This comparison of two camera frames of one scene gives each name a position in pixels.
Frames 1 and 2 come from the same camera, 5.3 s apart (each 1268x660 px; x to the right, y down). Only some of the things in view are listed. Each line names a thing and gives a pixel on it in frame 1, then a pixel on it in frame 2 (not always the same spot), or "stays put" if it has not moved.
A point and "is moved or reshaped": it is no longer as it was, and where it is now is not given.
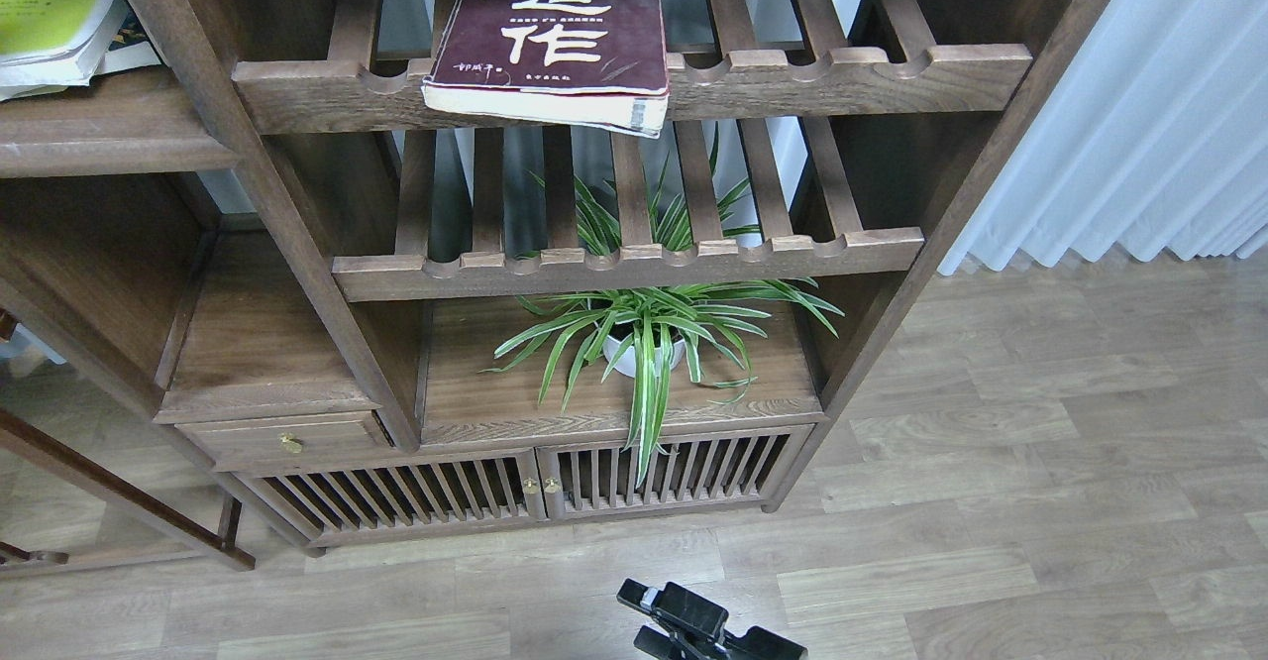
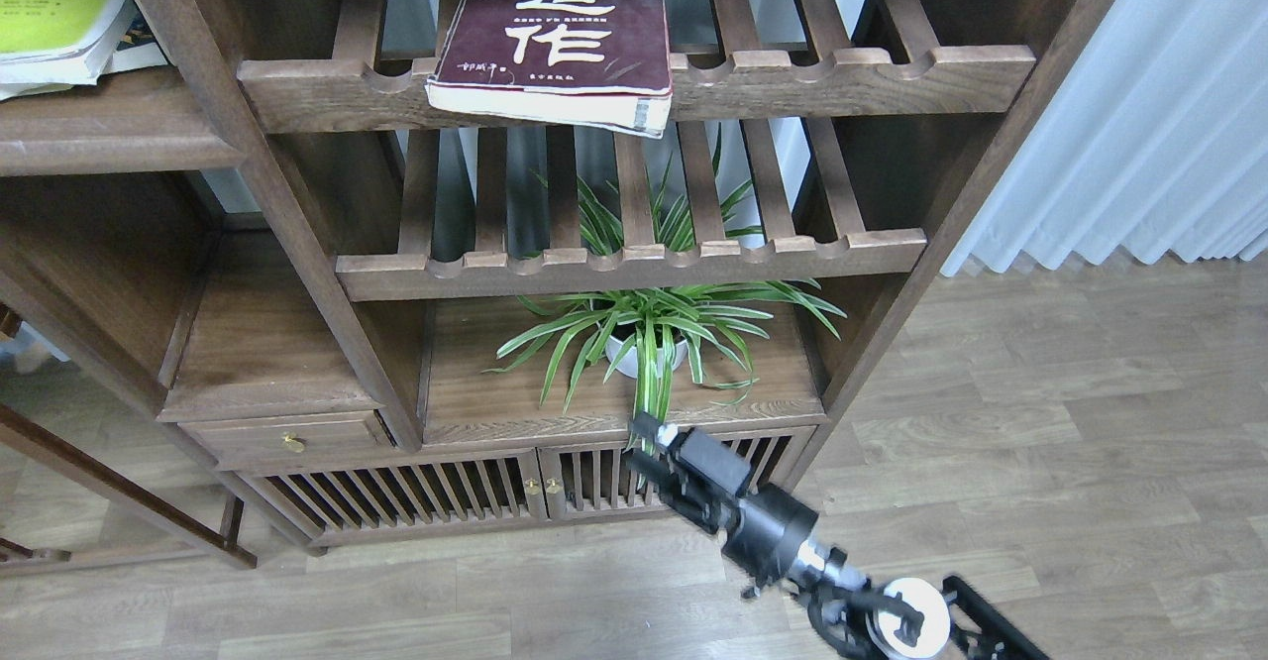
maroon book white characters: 565,36 stays put
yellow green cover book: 58,6 stays put
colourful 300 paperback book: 130,30 is moved or reshaped
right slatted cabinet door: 657,477 stays put
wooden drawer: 289,436 stays put
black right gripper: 685,607 -> 763,531
